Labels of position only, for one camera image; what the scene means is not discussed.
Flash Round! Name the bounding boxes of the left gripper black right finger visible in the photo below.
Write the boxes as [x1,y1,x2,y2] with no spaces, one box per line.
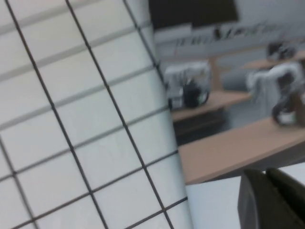
[266,168,305,222]

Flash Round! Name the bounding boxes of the white black-grid tablecloth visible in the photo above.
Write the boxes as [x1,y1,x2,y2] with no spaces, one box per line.
[0,0,193,229]

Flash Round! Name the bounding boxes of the AgileX robotics catalogue booklet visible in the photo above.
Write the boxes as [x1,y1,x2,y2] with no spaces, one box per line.
[147,0,305,229]

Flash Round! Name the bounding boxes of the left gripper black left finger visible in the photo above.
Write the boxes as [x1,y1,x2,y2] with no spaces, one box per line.
[238,169,305,229]

